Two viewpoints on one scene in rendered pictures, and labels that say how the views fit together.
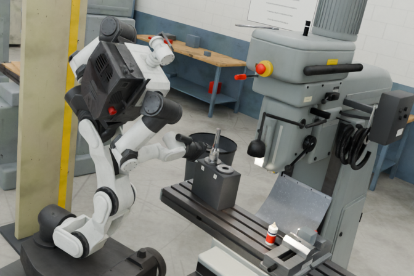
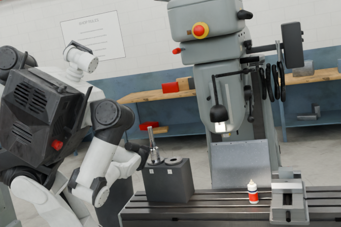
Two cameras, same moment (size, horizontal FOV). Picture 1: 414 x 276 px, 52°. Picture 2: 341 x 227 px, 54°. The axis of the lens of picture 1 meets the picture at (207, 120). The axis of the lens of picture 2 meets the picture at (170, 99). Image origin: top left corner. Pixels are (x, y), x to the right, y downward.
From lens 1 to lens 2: 70 cm
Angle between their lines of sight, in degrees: 23
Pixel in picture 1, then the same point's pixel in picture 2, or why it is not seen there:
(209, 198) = (172, 195)
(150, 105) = (104, 114)
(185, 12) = not seen: hidden behind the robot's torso
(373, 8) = (164, 19)
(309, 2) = (114, 33)
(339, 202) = (272, 140)
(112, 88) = (54, 114)
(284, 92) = (219, 50)
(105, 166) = (64, 218)
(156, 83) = (93, 93)
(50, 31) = not seen: outside the picture
